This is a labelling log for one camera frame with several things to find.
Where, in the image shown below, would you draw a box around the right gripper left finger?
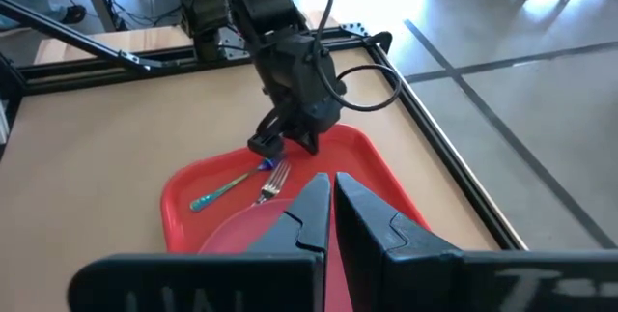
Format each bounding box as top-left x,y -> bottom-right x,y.
245,172 -> 334,255

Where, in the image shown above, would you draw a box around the iridescent metal spoon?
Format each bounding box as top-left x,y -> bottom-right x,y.
188,156 -> 280,213

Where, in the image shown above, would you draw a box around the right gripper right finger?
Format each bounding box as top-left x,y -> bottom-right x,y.
333,171 -> 464,312

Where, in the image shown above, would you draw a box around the red plastic tray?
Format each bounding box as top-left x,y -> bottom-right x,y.
160,123 -> 432,312

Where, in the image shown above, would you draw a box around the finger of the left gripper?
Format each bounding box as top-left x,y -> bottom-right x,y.
286,126 -> 311,149
302,129 -> 322,156

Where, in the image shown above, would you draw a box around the red round plate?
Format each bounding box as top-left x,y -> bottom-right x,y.
197,198 -> 310,255

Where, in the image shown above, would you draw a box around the silver metal fork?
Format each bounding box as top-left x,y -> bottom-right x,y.
252,158 -> 293,207

